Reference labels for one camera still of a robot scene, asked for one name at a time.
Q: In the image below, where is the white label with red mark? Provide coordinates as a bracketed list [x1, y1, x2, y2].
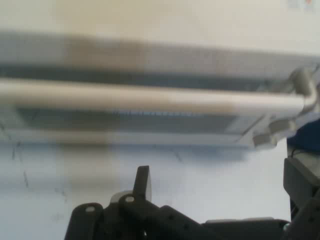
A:
[287, 0, 317, 12]

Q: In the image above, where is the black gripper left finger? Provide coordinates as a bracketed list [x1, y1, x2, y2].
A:
[64, 165, 208, 240]

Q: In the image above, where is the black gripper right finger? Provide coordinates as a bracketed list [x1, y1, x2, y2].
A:
[283, 156, 320, 240]

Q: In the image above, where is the glass oven door with handle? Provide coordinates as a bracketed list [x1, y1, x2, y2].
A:
[0, 29, 320, 153]

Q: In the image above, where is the white toaster oven body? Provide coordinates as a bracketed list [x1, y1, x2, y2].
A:
[0, 0, 320, 58]

